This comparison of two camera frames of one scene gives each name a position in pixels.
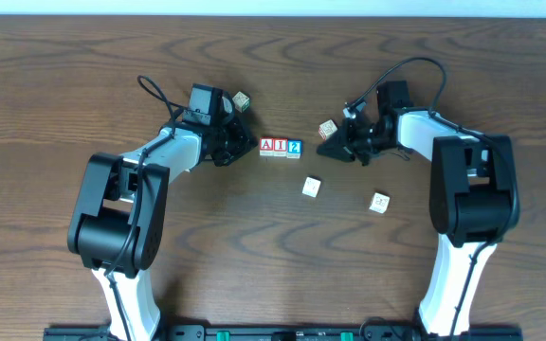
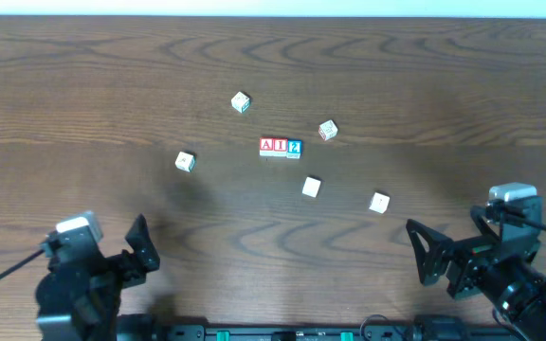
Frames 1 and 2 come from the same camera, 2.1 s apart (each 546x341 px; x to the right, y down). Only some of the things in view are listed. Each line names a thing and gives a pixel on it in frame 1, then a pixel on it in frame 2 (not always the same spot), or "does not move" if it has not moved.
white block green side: [241, 101] does not move
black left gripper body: [234, 139] to [124, 261]
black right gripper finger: [336, 148] to [430, 249]
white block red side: [327, 129] does not move
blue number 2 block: [294, 149] does not move
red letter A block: [266, 147] does not move
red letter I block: [280, 147] does not move
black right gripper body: [353, 140] to [460, 261]
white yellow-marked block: [379, 203] does not move
